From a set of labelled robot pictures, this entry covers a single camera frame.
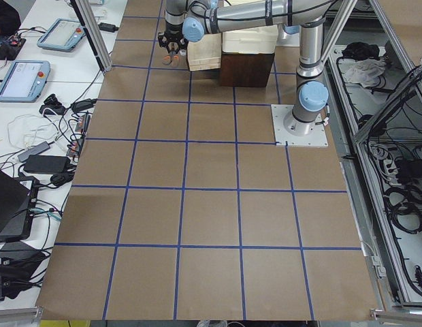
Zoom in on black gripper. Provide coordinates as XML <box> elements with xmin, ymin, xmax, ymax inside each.
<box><xmin>157</xmin><ymin>31</ymin><xmax>189</xmax><ymax>55</ymax></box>

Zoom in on dark wooden drawer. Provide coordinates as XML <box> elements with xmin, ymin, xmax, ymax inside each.
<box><xmin>186</xmin><ymin>33</ymin><xmax>222</xmax><ymax>72</ymax></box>

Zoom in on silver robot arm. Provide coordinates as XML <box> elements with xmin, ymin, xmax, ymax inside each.
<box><xmin>158</xmin><ymin>1</ymin><xmax>331</xmax><ymax>123</ymax></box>

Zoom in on dark wooden drawer cabinet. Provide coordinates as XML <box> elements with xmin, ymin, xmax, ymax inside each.
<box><xmin>219</xmin><ymin>52</ymin><xmax>275</xmax><ymax>88</ymax></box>

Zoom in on white foam tray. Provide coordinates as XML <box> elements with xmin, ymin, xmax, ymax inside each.
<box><xmin>222</xmin><ymin>25</ymin><xmax>278</xmax><ymax>55</ymax></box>

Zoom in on blue teach pendant far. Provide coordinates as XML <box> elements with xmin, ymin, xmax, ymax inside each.
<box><xmin>37</xmin><ymin>18</ymin><xmax>85</xmax><ymax>52</ymax></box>

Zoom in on blue teach pendant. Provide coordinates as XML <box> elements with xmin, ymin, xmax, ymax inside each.
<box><xmin>37</xmin><ymin>18</ymin><xmax>85</xmax><ymax>52</ymax></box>
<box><xmin>0</xmin><ymin>60</ymin><xmax>50</xmax><ymax>103</ymax></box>

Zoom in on blue teach pendant near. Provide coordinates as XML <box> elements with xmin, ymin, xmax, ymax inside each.
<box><xmin>0</xmin><ymin>60</ymin><xmax>50</xmax><ymax>103</ymax></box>

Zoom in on black power adapter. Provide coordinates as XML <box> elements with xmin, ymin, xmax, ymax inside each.
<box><xmin>23</xmin><ymin>155</ymin><xmax>71</xmax><ymax>174</ymax></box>

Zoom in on white crumpled cloth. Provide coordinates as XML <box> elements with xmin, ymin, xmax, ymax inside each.
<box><xmin>343</xmin><ymin>59</ymin><xmax>387</xmax><ymax>88</ymax></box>

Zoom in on black laptop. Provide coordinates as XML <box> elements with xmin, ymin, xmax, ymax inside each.
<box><xmin>0</xmin><ymin>170</ymin><xmax>39</xmax><ymax>243</ymax></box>

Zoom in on aluminium frame post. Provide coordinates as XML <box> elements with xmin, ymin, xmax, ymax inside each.
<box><xmin>70</xmin><ymin>0</ymin><xmax>112</xmax><ymax>74</ymax></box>

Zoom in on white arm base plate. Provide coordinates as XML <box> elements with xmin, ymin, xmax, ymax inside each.
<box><xmin>271</xmin><ymin>104</ymin><xmax>329</xmax><ymax>148</ymax></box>

